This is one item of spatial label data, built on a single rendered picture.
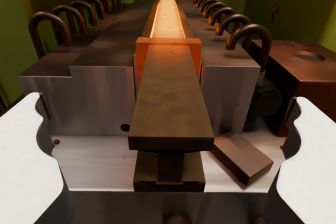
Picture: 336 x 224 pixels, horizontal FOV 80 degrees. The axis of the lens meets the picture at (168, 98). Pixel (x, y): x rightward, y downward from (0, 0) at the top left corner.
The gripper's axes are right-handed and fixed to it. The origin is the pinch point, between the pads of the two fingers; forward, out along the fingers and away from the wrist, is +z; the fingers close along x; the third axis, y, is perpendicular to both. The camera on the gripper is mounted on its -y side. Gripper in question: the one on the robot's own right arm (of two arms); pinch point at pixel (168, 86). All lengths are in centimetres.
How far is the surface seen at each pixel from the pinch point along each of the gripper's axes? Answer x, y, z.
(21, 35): -20.7, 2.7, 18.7
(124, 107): -3.9, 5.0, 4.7
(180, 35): 1.0, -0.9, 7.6
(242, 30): 6.1, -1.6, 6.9
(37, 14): -12.5, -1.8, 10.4
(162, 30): -0.5, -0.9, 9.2
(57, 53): -11.5, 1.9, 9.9
